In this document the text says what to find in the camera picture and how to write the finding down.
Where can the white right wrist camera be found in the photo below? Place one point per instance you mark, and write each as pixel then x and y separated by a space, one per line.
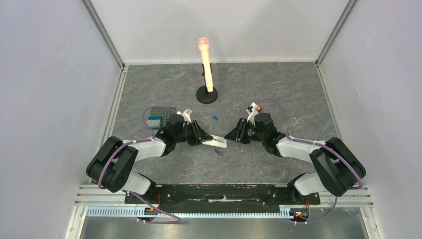
pixel 252 112

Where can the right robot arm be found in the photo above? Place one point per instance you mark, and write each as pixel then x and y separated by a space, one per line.
pixel 337 169

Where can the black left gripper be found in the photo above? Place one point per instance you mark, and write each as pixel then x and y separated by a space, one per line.
pixel 199 134

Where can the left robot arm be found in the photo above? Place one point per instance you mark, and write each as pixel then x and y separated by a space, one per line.
pixel 112 165

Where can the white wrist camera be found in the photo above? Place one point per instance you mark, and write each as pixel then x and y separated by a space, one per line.
pixel 186 115
pixel 252 112

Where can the dark grey studded baseplate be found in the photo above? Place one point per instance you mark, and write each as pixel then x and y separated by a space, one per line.
pixel 165 113

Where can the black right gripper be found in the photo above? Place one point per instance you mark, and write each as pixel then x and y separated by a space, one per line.
pixel 243 131

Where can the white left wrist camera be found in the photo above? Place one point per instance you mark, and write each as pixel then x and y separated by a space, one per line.
pixel 186 115

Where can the white remote control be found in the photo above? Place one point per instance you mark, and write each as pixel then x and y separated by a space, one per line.
pixel 216 141

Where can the light grey toy brick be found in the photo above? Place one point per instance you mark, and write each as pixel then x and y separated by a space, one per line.
pixel 154 123

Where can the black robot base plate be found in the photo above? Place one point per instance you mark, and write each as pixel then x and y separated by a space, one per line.
pixel 226 198

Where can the blue toy brick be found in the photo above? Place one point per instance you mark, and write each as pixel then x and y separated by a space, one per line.
pixel 155 118

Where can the white slotted cable duct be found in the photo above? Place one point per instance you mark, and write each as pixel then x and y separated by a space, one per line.
pixel 142 212

